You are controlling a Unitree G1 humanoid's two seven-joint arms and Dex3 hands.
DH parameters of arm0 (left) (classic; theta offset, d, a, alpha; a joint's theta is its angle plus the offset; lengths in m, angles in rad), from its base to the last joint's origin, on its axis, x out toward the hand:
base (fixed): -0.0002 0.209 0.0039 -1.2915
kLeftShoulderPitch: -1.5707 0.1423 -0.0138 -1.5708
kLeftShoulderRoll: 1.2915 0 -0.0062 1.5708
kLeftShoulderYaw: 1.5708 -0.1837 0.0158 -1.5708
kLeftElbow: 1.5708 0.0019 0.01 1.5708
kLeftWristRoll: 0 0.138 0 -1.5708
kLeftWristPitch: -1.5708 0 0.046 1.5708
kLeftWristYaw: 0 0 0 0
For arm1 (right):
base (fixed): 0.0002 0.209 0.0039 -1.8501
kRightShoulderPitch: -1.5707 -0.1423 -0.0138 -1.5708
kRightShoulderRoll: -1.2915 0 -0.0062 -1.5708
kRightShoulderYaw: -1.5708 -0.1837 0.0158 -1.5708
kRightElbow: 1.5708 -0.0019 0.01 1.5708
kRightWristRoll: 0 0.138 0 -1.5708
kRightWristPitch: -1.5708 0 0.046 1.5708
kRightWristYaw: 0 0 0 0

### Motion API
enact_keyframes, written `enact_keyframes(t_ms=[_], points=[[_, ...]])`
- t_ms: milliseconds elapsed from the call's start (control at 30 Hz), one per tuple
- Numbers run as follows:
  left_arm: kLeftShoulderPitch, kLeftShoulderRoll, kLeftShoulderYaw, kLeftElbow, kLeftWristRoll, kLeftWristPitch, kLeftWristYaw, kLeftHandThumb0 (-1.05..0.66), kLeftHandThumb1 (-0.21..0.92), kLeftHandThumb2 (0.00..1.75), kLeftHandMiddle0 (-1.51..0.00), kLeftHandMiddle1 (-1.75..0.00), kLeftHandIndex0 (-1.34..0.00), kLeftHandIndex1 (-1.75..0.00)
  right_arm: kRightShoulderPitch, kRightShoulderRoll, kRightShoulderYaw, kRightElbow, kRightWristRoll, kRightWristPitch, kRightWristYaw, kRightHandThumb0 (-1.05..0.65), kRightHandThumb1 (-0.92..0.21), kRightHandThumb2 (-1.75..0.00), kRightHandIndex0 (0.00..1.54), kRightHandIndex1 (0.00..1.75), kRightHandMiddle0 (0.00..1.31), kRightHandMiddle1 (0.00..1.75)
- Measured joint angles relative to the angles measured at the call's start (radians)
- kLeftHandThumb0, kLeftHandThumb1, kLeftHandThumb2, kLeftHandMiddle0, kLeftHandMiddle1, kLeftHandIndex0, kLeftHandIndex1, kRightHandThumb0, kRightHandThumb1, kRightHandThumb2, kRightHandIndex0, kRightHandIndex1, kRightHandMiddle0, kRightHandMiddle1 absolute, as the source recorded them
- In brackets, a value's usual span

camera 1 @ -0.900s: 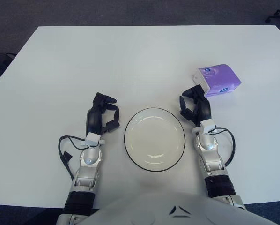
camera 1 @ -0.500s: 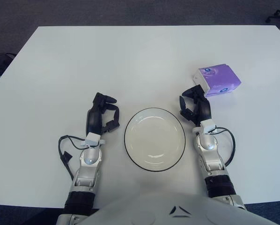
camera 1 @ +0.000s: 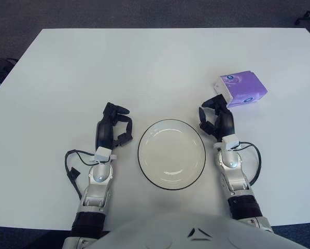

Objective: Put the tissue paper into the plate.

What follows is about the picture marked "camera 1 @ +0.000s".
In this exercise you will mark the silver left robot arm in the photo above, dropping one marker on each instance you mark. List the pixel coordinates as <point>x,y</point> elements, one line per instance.
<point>100,179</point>

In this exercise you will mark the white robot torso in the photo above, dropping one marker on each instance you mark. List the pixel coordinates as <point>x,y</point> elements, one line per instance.
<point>170,233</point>

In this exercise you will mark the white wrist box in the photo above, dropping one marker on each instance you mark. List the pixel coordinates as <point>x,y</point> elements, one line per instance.
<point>102,153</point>
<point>230,142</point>

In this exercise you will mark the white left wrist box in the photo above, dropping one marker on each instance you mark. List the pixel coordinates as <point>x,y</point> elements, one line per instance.
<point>102,153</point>

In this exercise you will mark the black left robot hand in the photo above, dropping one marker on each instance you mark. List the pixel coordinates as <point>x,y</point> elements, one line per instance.
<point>103,132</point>

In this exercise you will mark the black office chair base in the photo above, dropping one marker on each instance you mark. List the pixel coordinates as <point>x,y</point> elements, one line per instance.
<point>307,15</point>

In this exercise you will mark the white plate black rim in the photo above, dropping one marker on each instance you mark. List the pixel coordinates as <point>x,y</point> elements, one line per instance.
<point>170,155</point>

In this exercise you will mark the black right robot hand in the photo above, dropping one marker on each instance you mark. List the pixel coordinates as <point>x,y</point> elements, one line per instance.
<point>226,124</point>

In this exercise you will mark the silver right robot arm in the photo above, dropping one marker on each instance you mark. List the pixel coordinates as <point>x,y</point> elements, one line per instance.
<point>231,164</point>

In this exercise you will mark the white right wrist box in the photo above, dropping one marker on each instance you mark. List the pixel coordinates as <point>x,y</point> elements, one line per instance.
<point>230,142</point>

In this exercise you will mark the purple tissue paper pack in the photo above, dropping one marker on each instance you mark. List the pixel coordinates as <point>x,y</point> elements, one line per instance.
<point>245,88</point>

